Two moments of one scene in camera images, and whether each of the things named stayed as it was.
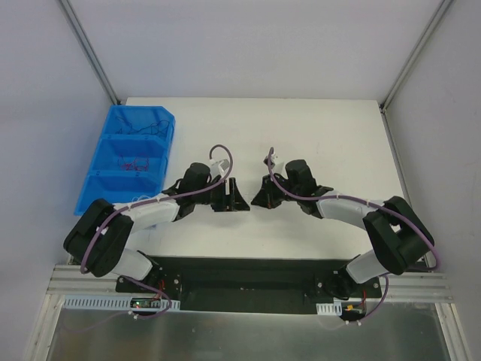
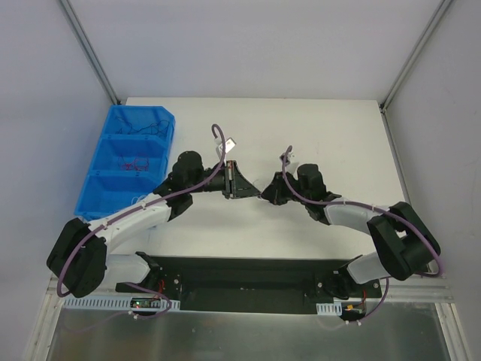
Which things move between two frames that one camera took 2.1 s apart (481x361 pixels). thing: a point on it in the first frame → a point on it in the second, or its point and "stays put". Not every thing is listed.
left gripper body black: [228, 194] → [230, 179]
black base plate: [288, 285] stays put
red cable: [138, 164] stays put
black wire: [137, 198] stays put
